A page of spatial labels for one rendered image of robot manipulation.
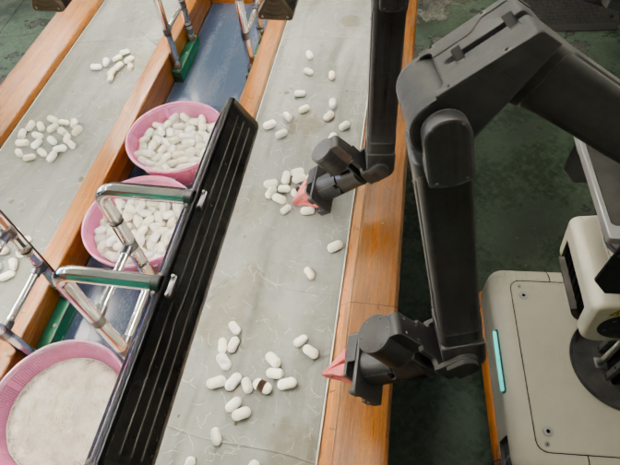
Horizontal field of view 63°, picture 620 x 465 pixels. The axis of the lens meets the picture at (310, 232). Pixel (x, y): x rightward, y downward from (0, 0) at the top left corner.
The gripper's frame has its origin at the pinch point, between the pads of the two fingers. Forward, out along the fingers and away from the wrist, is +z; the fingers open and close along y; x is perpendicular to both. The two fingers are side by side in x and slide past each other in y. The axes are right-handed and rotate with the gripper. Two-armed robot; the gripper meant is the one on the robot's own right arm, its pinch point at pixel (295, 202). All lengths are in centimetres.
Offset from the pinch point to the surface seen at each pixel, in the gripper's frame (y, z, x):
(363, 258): 14.2, -13.8, 10.6
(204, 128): -23.9, 24.4, -18.0
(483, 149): -100, 2, 98
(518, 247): -47, -7, 105
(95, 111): -28, 50, -40
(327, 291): 21.7, -7.2, 8.2
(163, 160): -10.8, 29.8, -22.8
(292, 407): 46.8, -5.1, 6.3
